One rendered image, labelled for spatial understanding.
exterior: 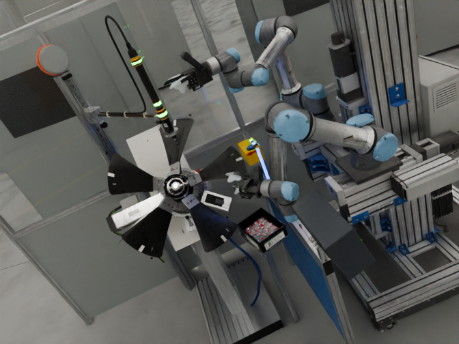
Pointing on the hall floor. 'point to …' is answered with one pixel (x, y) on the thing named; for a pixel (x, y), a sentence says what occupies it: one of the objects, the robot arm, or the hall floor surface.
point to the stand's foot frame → (222, 330)
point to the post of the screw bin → (281, 287)
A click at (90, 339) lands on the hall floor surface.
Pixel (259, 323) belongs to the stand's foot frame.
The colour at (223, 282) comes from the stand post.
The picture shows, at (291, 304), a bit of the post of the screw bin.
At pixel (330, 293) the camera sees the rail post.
